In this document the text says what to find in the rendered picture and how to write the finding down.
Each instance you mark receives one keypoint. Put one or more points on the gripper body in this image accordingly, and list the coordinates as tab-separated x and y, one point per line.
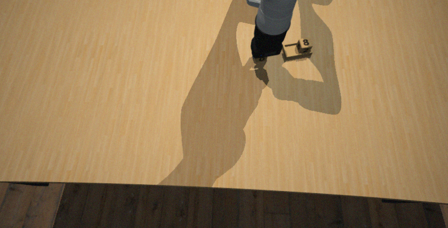
268	34

